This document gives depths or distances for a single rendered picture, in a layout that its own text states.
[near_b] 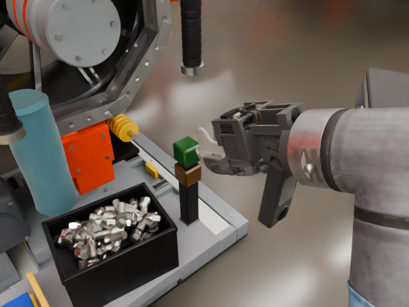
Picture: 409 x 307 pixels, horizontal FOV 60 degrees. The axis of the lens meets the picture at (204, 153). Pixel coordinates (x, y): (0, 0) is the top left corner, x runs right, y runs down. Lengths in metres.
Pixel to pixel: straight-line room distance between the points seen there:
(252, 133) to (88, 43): 0.33
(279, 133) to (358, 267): 0.17
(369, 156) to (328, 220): 1.13
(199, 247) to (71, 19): 0.48
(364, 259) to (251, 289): 0.89
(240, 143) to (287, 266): 0.89
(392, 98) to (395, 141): 1.29
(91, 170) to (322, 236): 0.87
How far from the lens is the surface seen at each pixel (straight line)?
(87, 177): 0.95
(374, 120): 0.36
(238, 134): 0.45
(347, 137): 0.36
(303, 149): 0.39
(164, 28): 0.90
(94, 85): 0.95
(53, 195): 0.78
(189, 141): 0.66
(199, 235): 0.77
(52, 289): 0.75
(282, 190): 0.46
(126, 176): 1.26
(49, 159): 0.73
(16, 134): 0.57
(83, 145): 0.89
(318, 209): 1.50
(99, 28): 0.65
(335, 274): 1.32
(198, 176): 0.69
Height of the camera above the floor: 1.05
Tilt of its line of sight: 38 degrees down
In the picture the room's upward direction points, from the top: straight up
